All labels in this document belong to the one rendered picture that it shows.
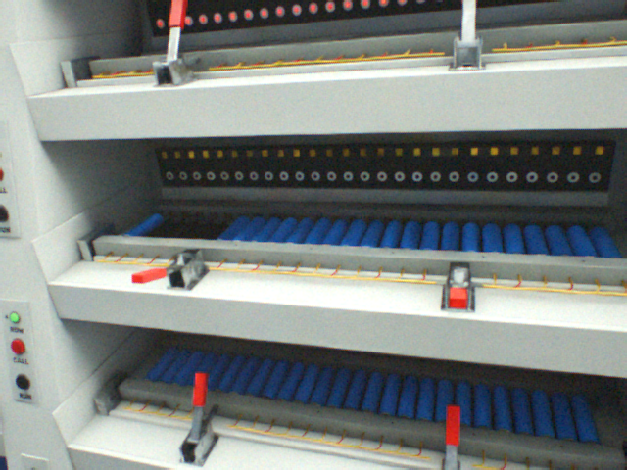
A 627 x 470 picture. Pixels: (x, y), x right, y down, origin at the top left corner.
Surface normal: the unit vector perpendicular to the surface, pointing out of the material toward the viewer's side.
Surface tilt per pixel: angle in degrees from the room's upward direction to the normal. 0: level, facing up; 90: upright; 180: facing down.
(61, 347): 90
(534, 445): 16
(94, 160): 90
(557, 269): 106
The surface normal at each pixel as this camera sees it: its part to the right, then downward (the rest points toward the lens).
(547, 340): -0.27, 0.43
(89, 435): -0.09, -0.90
